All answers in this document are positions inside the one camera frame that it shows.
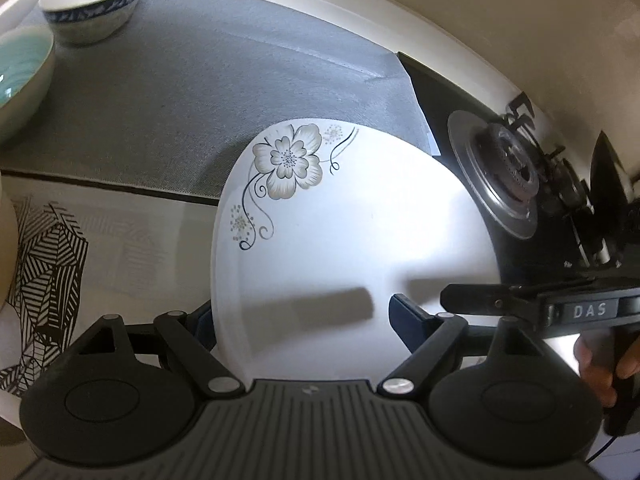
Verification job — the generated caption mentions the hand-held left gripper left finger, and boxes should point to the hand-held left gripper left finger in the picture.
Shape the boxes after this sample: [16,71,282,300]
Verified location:
[65,300,247,399]

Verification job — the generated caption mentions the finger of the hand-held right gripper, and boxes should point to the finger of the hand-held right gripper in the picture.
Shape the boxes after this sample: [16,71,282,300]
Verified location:
[440,282,547,325]

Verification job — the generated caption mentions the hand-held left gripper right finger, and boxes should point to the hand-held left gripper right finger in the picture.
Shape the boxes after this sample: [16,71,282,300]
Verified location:
[377,293,551,398]

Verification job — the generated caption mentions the white plate large flower print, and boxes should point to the white plate large flower print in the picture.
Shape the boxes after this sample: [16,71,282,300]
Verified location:
[211,117,501,381]

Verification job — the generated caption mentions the teal ribbed bowl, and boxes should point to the teal ribbed bowl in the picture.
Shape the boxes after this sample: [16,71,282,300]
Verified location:
[0,26,57,147]

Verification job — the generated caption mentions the blue patterned white bowl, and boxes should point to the blue patterned white bowl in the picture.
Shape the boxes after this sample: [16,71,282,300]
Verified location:
[39,0,149,47]

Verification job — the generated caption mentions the person's right hand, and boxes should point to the person's right hand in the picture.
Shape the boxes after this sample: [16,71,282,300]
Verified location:
[572,332,621,409]

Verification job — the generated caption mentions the black white striped mat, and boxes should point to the black white striped mat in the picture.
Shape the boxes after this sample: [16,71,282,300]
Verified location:
[0,170,221,426]

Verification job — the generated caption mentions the metal stove burner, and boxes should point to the metal stove burner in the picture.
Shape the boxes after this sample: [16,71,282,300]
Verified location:
[446,109,547,239]

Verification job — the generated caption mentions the black pan support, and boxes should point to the black pan support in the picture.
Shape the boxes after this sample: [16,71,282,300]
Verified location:
[502,91,591,211]

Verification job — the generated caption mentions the black glass gas stove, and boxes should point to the black glass gas stove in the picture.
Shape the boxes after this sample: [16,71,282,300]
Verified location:
[397,50,640,291]

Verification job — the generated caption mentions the grey cloth mat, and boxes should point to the grey cloth mat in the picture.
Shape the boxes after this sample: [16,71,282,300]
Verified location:
[0,0,433,206]

